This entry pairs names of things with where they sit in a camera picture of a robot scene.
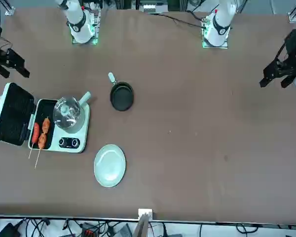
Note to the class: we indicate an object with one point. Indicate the white table edge bracket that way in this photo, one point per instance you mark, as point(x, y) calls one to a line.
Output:
point(145, 212)

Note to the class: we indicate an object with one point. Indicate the mint green cooking pot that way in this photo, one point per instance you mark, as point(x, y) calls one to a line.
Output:
point(77, 127)

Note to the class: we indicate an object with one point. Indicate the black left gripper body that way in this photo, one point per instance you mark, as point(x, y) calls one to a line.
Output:
point(292, 47)

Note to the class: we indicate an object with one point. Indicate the grey camera mount bar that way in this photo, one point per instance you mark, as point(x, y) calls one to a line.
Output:
point(141, 227)

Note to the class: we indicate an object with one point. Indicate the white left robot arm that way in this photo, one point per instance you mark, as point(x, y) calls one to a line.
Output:
point(220, 22)

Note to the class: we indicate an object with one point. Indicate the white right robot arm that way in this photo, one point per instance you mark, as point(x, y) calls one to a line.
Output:
point(76, 22)

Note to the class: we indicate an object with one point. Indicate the large black power adapter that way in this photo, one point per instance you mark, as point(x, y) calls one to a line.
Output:
point(7, 230)

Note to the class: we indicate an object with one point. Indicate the black control knob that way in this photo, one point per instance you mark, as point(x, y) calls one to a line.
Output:
point(62, 142)
point(75, 142)

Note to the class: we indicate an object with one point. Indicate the mint green cooking machine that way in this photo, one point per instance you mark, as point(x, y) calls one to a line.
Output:
point(54, 142)

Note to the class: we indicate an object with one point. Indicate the mint green plate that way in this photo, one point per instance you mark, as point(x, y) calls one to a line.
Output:
point(109, 165)

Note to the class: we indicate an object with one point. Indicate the black frying pan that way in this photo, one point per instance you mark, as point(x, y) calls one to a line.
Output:
point(122, 98)

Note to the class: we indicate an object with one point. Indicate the orange and black connector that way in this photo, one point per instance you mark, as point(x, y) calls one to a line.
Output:
point(88, 232)

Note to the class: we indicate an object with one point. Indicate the glass pot lid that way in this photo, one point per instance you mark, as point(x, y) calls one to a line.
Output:
point(64, 118)

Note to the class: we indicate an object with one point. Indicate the grilled meat skewer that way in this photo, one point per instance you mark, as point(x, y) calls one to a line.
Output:
point(42, 140)

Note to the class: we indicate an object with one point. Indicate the sausage skewer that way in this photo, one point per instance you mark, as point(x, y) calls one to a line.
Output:
point(36, 132)

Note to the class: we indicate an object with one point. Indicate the grey power adapter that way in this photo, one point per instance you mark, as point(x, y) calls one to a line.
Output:
point(123, 231)

